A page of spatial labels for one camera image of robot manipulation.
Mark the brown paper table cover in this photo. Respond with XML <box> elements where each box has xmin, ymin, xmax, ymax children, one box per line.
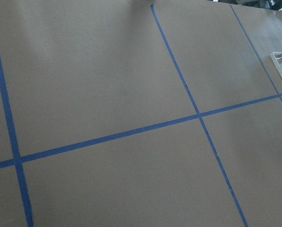
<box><xmin>0</xmin><ymin>0</ymin><xmax>282</xmax><ymax>227</ymax></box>

